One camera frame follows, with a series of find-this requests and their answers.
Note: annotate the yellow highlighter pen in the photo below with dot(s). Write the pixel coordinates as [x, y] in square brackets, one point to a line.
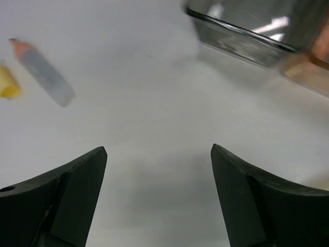
[10, 88]

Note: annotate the clear orange-tipped highlighter pen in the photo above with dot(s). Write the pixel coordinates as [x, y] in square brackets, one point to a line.
[46, 75]

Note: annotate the smoky grey plastic container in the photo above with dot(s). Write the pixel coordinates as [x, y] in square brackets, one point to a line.
[263, 32]

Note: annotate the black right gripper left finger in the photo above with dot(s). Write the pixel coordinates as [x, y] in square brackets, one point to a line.
[55, 208]

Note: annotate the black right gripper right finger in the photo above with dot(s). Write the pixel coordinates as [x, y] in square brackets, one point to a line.
[262, 209]

